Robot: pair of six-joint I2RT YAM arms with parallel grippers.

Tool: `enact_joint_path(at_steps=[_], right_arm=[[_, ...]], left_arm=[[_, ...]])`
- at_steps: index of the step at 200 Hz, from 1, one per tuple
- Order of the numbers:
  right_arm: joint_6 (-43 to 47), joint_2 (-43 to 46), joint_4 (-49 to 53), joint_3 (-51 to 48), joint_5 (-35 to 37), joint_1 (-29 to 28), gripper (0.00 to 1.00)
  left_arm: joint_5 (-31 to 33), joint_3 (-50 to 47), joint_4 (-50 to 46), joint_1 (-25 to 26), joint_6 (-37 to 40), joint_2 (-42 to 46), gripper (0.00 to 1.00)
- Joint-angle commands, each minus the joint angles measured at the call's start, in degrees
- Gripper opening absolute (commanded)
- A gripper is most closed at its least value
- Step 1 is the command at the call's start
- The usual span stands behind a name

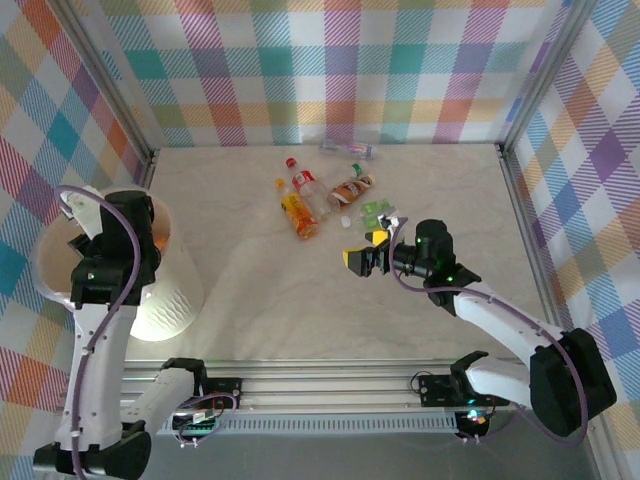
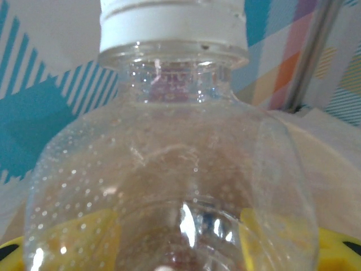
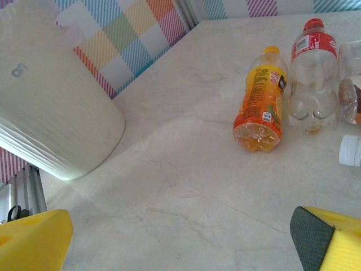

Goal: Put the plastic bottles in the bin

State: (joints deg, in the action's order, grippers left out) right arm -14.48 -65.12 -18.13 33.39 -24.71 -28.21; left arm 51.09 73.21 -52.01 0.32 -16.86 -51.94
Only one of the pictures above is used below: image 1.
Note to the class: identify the green label plastic bottle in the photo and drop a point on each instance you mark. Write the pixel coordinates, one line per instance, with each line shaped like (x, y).
(372, 207)

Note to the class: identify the brown label plastic bottle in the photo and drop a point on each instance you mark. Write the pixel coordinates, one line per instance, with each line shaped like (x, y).
(350, 190)

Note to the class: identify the clear bottle green cap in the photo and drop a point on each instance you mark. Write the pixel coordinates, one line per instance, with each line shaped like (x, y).
(356, 169)

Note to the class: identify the orange label bottle yellow cap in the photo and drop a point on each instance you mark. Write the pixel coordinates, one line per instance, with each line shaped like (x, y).
(297, 212)

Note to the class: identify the clear bottle pink purple label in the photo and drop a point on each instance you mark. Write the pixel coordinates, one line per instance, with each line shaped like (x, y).
(357, 148)

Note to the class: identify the red label bottle red cap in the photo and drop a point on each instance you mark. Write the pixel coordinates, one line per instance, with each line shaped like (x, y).
(304, 179)

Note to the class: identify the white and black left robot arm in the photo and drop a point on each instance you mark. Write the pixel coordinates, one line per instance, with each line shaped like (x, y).
(95, 360)

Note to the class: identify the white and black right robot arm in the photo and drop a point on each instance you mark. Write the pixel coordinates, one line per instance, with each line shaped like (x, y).
(500, 315)

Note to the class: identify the white round waste bin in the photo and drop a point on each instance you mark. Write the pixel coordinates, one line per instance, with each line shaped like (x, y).
(175, 310)

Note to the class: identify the aluminium side rail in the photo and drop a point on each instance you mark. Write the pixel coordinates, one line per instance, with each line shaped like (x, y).
(147, 172)
(520, 210)

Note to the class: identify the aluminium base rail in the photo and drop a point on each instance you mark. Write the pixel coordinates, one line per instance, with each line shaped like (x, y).
(325, 385)

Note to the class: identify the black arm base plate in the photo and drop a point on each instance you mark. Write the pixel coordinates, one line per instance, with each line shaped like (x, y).
(225, 387)
(432, 390)

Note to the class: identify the aluminium frame post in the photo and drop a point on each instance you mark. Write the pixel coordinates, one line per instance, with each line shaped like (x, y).
(107, 80)
(542, 75)

